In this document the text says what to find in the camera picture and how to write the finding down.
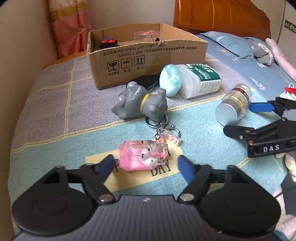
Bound pink hamster keychain charm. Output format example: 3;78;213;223
118;123;182;171

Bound pink curtain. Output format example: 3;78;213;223
48;0;92;58

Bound grey plush toy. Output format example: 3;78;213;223
251;42;274;66

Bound wooden headboard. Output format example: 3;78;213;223
174;0;271;41

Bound black red toy car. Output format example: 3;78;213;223
99;38;118;49

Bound grey teal plaid blanket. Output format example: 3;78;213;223
7;52;292;235

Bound blue floral bedsheet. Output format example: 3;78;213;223
210;37;295;100

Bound teal white oval case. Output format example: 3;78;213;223
159;64;182;97

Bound white green medicine bottle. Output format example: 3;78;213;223
177;64;221;99

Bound clear box red label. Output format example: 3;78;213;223
133;30;161;43

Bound glass jar silver lid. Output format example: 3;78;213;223
215;83;252;126

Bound grey shark toy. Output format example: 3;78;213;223
111;81;168;123

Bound black oval case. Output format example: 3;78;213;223
133;73;160;91

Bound blue floral pillow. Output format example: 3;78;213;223
197;31;254;59

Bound pink cloth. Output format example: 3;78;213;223
265;38;296;81

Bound right hand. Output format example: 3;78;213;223
275;151;296;182

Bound brown cardboard box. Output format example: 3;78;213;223
86;23;208;89

